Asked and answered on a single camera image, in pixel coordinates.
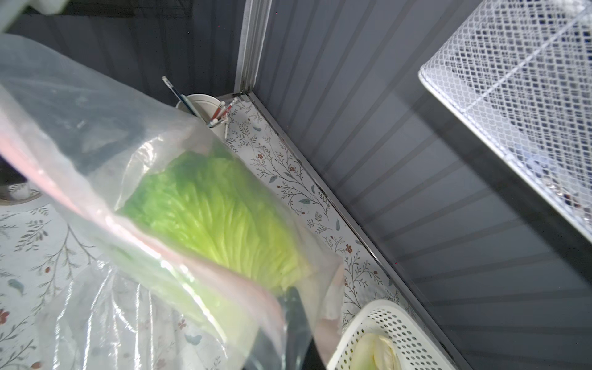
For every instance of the clear zip-top bag pink seal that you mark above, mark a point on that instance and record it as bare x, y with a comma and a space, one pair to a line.
87, 141

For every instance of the small white object on table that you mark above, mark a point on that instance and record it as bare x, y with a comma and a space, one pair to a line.
20, 193

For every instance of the white perforated plastic basket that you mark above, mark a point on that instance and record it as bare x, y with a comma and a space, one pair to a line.
383, 318

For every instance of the chinese cabbage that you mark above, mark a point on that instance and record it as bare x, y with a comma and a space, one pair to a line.
212, 206
375, 352

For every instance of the white cup pen holder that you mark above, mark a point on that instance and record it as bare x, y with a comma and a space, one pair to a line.
214, 112

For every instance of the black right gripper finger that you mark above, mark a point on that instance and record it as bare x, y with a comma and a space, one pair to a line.
300, 350

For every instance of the clear zip-top bag blue seal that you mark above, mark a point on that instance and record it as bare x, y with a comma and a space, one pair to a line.
103, 319

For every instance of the white wire wall basket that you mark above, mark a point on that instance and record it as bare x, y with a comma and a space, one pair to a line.
518, 75

